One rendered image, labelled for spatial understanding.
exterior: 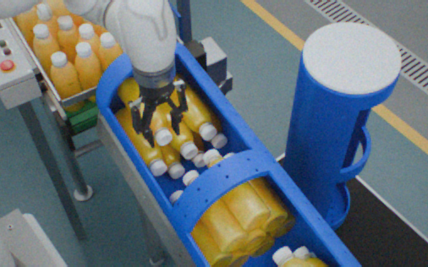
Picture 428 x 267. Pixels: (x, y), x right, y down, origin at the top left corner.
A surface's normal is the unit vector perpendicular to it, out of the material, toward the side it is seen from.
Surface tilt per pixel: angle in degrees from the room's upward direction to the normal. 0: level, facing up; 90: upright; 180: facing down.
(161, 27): 81
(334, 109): 90
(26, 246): 0
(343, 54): 0
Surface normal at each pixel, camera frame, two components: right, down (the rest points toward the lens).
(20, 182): 0.00, -0.58
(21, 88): 0.52, 0.69
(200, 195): -0.50, -0.22
